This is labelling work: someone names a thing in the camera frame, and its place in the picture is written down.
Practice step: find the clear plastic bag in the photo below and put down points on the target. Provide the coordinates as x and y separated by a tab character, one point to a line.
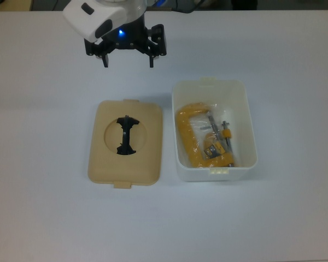
221	112

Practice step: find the large yellow C-clamp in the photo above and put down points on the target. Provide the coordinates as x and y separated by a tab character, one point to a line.
183	128

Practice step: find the small yellow clamp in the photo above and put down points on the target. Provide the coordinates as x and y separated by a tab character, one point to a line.
214	150

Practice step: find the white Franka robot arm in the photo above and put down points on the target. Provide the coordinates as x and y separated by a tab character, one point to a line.
82	19

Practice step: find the beige plastic case lid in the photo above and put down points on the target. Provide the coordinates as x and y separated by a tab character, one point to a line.
145	163

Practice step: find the metal screw with yellow collar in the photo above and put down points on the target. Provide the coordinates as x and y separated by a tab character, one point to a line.
227	134

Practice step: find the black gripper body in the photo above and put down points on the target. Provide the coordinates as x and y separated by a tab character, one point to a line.
131	35

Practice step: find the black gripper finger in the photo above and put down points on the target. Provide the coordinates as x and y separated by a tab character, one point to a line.
94	49
158	41

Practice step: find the white plastic case box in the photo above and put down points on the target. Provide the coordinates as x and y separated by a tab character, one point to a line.
216	176

